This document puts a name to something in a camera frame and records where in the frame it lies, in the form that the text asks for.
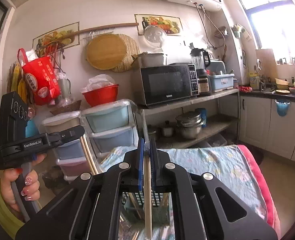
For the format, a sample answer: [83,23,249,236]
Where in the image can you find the dark green utensil caddy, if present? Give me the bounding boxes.
[121,191,171,225]

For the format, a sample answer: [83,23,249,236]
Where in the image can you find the thin chopsticks pack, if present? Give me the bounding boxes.
[80,135,99,175]

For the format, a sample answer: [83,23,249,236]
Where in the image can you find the green sleeve forearm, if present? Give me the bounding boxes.
[0,179,42,239]

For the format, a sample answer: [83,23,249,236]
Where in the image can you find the metal kitchen shelf rack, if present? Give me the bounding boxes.
[138,88,240,149]

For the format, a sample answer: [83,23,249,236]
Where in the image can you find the left hand painted nails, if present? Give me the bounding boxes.
[0,168,40,213]

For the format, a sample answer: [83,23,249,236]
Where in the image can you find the teal bucket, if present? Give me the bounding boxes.
[25,119,39,138]

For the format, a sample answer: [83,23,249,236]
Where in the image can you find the cartoon print teal tablecloth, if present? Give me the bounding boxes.
[102,145,278,239]

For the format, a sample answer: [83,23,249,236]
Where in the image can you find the red shopping bag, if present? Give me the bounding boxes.
[17,48,61,106]

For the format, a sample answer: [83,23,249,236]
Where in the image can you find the stainless steel pots stack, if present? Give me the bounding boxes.
[176,111,204,140]

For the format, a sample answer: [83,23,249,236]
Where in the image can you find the right pastel drawer tower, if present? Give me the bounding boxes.
[80,99,139,160]

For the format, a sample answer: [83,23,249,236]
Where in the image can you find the small steel pot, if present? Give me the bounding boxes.
[162,120,174,138]

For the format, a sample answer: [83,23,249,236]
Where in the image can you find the red plastic basin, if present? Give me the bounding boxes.
[82,85,119,107]

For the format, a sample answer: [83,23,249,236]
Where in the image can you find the long wooden rolling pin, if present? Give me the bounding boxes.
[38,22,140,51]

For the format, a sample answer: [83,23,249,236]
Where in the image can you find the blue hanging bin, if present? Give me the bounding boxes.
[275,99,291,117]

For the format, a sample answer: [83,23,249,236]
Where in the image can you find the light blue dish bin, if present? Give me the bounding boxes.
[209,74,235,93]

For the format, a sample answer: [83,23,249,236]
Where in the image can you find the round wooden board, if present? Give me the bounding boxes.
[86,34,127,70]

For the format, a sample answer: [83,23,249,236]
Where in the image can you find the black microwave oven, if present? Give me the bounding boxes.
[131,63,199,107]

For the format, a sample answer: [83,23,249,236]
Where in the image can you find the black blender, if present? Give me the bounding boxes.
[190,48,211,96]

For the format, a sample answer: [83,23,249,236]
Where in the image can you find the woven round mat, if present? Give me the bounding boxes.
[112,34,140,73]

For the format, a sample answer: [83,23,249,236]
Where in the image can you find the fruit picture tile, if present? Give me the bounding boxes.
[134,14,183,36]

